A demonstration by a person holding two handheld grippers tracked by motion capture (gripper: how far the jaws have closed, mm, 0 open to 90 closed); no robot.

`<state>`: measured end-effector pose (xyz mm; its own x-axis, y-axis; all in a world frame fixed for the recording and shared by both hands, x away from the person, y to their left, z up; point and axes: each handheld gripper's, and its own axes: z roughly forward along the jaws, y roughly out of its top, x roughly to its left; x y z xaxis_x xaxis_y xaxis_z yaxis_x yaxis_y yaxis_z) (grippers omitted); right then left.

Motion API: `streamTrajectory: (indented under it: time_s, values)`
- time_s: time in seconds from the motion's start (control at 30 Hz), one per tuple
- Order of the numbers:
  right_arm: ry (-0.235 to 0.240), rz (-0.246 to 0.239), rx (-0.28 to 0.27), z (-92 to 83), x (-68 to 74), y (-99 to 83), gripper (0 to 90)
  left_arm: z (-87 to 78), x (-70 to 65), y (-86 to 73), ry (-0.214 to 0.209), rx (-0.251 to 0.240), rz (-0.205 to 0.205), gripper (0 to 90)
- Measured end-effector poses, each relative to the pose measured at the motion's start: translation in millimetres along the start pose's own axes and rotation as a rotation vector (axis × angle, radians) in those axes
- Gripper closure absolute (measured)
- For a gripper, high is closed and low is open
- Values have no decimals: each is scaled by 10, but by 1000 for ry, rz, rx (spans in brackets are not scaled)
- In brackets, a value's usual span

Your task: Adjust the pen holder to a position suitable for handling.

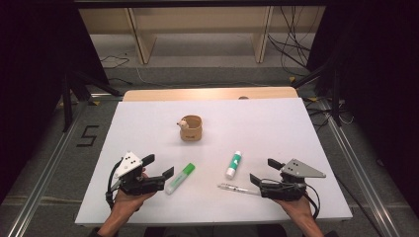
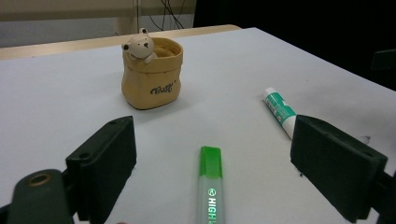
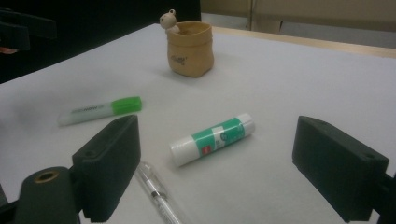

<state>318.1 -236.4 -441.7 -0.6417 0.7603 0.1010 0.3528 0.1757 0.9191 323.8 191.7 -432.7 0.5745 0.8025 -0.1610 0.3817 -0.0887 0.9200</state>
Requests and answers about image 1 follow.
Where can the person's left hand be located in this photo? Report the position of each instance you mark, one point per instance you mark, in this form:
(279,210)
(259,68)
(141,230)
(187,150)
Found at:
(130,202)

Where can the white board table cover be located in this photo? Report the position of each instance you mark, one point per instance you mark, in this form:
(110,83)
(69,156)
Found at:
(263,131)

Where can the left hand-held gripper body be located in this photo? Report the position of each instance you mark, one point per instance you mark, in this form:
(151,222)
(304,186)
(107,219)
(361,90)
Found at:
(131,184)

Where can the person's dark clothing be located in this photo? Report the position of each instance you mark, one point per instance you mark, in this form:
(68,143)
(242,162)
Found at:
(214,231)

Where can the dark curtain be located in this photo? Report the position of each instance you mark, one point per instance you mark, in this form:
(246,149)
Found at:
(33,82)
(378,82)

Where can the light wooden shelf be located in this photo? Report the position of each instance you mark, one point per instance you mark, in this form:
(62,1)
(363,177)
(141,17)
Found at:
(197,19)

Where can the light wooden table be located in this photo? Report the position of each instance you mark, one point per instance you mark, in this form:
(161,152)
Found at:
(197,94)

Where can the white and teal glue stick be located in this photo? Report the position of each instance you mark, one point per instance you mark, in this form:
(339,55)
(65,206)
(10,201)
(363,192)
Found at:
(234,164)

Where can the aluminium floor rail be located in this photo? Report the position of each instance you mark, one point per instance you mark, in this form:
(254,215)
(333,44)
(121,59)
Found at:
(359,171)
(42,184)

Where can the black tripod stand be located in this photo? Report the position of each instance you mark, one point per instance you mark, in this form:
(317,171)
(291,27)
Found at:
(335,98)
(67,105)

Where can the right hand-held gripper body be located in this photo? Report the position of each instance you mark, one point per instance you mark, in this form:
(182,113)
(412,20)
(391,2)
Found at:
(286,191)

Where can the wooden cup with animal figure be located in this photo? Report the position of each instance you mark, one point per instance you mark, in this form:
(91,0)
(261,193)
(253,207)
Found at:
(192,132)

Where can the green and white highlighter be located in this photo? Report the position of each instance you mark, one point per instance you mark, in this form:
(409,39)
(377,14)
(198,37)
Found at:
(179,179)

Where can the person's right hand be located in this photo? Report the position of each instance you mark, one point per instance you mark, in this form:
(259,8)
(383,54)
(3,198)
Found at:
(298,209)

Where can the clear plastic pen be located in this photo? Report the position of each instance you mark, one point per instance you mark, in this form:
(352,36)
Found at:
(237,189)

